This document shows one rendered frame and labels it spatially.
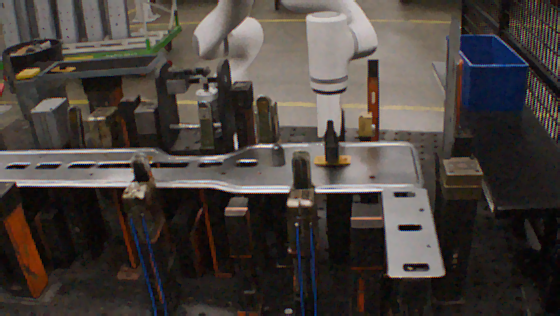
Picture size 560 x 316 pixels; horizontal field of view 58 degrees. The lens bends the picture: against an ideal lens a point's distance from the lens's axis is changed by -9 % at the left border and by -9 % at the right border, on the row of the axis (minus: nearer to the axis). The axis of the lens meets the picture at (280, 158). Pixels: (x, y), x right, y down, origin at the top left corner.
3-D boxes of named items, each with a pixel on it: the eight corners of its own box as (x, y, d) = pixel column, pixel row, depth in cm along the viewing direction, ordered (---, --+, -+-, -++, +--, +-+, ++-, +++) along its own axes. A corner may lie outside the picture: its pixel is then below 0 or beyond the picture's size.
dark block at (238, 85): (245, 224, 160) (229, 89, 140) (249, 211, 166) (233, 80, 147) (262, 225, 159) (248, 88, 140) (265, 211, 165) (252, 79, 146)
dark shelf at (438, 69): (494, 221, 101) (496, 208, 99) (431, 70, 180) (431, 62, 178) (596, 217, 98) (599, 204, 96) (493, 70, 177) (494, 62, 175)
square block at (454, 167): (431, 307, 123) (446, 174, 106) (428, 285, 130) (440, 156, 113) (464, 306, 122) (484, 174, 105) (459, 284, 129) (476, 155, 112)
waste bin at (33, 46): (8, 144, 403) (-16, 58, 369) (45, 117, 448) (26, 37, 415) (57, 146, 391) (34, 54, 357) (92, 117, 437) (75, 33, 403)
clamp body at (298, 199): (285, 337, 119) (273, 208, 103) (290, 302, 129) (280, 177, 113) (326, 338, 117) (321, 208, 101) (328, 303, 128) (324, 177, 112)
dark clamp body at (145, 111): (148, 233, 159) (123, 115, 142) (161, 209, 171) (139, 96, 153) (182, 234, 158) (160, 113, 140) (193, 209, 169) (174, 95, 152)
